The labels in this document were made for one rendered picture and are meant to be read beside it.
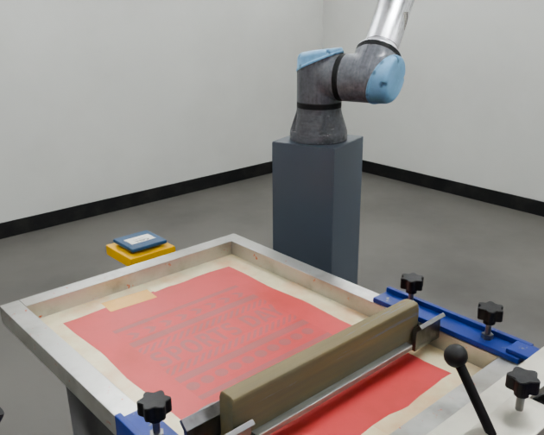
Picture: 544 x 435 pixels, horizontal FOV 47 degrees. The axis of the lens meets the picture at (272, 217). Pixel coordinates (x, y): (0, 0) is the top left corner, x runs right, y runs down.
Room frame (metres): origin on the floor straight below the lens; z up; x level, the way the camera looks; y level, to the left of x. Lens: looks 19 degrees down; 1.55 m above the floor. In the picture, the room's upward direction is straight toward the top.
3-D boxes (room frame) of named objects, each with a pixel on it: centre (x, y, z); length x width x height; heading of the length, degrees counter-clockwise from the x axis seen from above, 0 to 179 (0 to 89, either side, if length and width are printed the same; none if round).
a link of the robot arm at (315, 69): (1.62, -0.13, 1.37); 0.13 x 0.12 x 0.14; 60
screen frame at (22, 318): (0.99, 0.05, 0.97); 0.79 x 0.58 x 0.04; 42
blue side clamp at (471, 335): (1.00, -0.31, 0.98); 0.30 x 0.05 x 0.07; 42
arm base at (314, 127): (1.63, -0.12, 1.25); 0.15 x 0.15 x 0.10
